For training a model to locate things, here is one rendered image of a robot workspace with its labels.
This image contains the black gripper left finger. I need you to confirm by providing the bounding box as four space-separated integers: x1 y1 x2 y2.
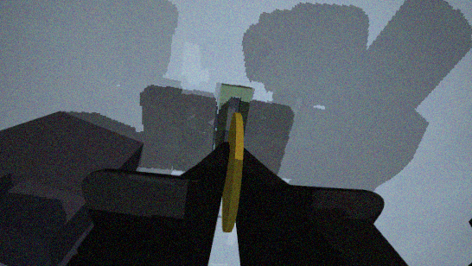
81 142 230 266

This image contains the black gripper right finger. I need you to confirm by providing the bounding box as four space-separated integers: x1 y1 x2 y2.
235 148 384 266

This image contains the gold coin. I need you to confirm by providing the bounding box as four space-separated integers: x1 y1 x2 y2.
221 112 244 232

